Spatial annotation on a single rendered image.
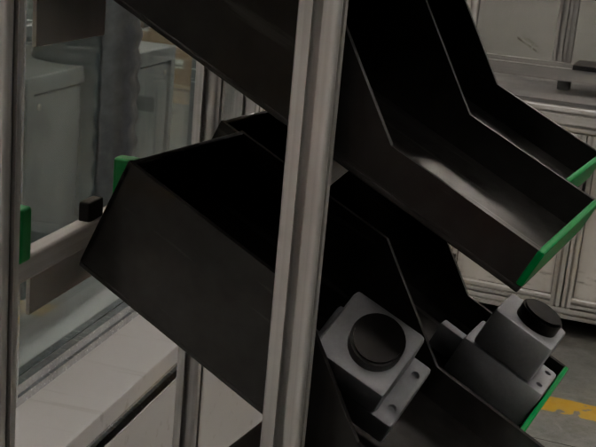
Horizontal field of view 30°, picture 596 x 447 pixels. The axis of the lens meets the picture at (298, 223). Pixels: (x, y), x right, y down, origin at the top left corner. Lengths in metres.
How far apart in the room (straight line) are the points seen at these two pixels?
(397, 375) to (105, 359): 1.10
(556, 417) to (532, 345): 3.05
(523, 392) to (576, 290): 3.72
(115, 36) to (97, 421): 0.53
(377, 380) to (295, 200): 0.11
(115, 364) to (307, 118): 1.14
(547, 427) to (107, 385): 2.33
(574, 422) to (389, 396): 3.17
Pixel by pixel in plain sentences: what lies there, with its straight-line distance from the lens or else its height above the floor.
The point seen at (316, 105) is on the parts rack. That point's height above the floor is 1.42.
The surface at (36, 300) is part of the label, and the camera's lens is 0.69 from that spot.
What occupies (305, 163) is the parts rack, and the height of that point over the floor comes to 1.39.
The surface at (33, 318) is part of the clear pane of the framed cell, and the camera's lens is 1.53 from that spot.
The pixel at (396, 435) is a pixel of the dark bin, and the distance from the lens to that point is 0.66.
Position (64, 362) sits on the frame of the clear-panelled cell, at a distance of 1.62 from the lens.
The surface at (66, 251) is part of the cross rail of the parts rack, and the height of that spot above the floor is 1.30.
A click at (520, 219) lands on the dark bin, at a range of 0.62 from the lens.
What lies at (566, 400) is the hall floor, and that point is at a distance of 3.94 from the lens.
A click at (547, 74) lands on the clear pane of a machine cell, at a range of 4.34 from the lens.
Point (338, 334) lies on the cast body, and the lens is 0.60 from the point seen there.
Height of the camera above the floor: 1.51
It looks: 16 degrees down
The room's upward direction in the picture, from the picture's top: 5 degrees clockwise
